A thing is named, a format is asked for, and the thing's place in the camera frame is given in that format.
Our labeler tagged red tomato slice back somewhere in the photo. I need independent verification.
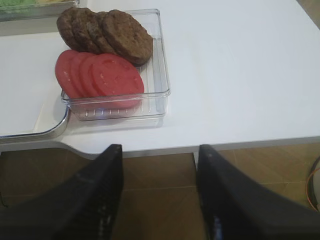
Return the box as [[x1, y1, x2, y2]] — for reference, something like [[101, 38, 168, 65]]
[[55, 49, 81, 99]]

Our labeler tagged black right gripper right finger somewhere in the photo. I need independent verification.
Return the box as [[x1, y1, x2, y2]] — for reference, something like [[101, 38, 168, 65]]
[[197, 144, 320, 240]]

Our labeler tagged clear patty and tomato box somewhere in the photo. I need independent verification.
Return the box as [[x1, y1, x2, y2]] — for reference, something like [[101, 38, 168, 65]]
[[61, 9, 171, 121]]

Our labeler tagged orange cable loop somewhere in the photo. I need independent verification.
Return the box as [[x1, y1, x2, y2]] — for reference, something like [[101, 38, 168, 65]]
[[306, 156, 320, 213]]

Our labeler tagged white metal tray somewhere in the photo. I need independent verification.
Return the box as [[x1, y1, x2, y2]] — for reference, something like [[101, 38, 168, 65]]
[[0, 20, 69, 145]]

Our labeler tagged brown patty back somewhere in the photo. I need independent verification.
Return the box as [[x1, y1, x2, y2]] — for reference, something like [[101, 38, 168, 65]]
[[56, 7, 84, 52]]

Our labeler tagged red tomato slice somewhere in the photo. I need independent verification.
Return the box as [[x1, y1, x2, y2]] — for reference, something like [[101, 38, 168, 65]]
[[55, 49, 81, 99], [70, 52, 93, 98], [79, 54, 103, 97], [91, 53, 145, 97]]

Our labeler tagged clear lettuce and cheese box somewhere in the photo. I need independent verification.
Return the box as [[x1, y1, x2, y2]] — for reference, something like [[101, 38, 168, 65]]
[[0, 0, 80, 22]]

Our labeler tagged red tomato slice front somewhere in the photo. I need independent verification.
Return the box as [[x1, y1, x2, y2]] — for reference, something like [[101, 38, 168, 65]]
[[91, 53, 145, 97]]

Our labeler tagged brown patty front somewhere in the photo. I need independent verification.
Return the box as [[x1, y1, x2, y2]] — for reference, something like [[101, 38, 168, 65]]
[[101, 9, 153, 66]]

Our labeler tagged brown patty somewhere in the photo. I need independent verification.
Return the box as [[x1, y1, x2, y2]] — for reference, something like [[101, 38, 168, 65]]
[[56, 7, 84, 52], [101, 9, 153, 66], [86, 11, 117, 55], [72, 8, 101, 54]]

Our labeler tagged green lettuce leaf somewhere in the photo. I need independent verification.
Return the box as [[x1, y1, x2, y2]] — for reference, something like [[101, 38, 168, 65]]
[[0, 0, 37, 15]]

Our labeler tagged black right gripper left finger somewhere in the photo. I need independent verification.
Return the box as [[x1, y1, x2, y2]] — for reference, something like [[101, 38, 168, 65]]
[[0, 144, 124, 240]]

